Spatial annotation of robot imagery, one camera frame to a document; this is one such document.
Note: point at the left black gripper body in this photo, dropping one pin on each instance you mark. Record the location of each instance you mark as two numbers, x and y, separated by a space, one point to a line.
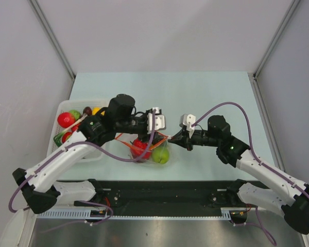
139 127

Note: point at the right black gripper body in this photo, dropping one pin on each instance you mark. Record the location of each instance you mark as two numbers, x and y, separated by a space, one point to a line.
190 141

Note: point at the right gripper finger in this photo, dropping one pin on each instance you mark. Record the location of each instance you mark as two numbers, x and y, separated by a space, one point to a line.
181 142
180 135

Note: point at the red bell pepper toy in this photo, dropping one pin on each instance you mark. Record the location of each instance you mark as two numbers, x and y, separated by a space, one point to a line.
137 148

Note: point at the green apple toy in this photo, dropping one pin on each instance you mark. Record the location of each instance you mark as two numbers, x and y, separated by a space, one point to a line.
160 155

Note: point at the clear zip top bag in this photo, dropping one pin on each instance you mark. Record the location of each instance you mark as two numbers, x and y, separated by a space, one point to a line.
159 140

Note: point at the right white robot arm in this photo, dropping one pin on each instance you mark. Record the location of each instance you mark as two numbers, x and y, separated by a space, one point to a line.
284 194

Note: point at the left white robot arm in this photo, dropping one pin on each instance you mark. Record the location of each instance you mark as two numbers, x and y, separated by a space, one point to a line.
39 185

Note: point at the yellow lemon toy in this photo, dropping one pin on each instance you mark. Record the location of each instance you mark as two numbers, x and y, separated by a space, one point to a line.
95 110

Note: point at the dark purple plum toy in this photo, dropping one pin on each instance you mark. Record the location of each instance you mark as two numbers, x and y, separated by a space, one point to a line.
88 111

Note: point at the green squash toy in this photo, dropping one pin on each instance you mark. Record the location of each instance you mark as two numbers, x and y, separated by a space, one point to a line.
76 114

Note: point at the red tomato toy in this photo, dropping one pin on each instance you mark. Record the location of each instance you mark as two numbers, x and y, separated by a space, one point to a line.
65 119
66 136

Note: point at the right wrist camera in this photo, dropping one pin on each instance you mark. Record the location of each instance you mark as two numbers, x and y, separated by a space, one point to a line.
187 121

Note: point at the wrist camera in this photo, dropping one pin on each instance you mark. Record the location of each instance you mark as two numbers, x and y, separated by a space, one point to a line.
187 121
156 121

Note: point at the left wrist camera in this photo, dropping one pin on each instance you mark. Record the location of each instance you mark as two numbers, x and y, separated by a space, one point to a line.
156 121

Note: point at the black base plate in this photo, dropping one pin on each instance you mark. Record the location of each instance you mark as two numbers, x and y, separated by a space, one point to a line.
168 198

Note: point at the right aluminium frame post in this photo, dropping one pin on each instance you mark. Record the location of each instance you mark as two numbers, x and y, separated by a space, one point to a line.
277 36

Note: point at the aluminium frame post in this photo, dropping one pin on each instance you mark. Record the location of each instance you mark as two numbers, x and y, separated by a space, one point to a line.
277 36
44 23

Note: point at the white cable duct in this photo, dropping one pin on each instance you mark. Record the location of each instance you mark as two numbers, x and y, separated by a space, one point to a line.
95 214

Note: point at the left aluminium frame post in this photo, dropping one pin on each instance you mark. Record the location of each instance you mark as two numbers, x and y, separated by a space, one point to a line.
44 23

